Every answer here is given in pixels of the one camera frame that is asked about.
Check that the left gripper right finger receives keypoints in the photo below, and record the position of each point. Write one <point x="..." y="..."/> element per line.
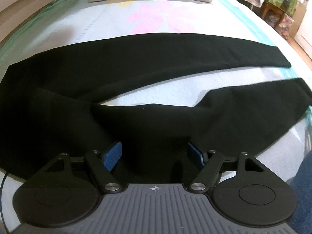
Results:
<point x="213" y="168"/>

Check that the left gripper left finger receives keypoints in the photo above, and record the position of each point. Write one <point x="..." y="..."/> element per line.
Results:
<point x="92" y="170"/>

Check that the black pants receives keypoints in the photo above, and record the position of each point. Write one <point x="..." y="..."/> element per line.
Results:
<point x="51" y="103"/>

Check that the blue jeans leg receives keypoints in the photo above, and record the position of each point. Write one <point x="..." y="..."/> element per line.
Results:
<point x="301" y="184"/>

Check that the floral bed blanket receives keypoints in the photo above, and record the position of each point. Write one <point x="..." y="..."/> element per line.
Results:
<point x="74" y="21"/>

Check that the wooden stool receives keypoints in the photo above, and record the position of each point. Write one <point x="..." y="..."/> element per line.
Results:
<point x="266" y="7"/>

